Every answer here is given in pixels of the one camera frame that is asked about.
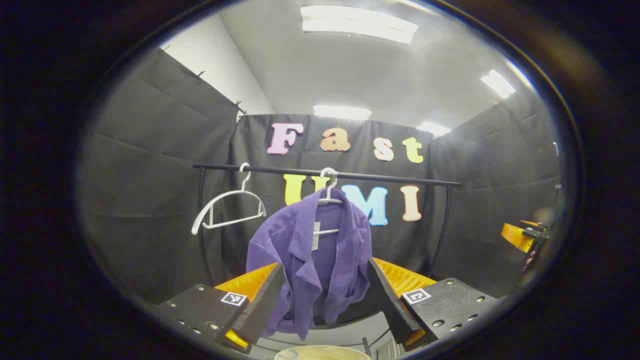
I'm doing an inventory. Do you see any purple knit shirt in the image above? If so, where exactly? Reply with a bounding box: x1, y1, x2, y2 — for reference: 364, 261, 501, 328
245, 187, 373, 342

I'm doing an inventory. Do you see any beige laundry hamper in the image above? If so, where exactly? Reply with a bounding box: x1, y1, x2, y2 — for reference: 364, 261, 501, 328
274, 345, 371, 360

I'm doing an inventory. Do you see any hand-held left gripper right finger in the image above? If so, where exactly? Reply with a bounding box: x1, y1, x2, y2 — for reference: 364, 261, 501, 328
366, 257, 501, 351

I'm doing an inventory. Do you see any black backdrop cloth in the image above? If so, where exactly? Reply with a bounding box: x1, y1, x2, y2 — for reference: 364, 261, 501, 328
80, 47, 563, 326

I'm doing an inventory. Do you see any white plastic hanger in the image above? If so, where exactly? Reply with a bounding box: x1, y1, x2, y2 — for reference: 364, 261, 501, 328
191, 162, 267, 236
312, 167, 347, 236

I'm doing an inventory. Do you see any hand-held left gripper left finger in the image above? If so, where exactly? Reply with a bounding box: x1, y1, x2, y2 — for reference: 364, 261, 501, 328
150, 262, 287, 355

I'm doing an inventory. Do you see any black clothes rail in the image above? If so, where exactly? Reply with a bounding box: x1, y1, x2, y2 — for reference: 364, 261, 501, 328
192, 162, 462, 288

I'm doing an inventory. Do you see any large ceiling light panel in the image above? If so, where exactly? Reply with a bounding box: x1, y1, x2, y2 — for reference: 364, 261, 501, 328
301, 5, 419, 45

